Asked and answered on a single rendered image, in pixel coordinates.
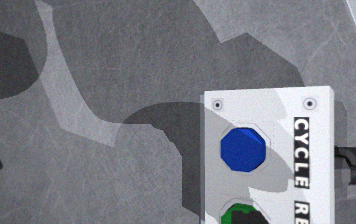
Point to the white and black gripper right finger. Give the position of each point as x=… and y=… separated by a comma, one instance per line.
x=257, y=217

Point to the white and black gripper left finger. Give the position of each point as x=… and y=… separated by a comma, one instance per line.
x=238, y=217

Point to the white control panel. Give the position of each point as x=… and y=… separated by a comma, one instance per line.
x=271, y=150

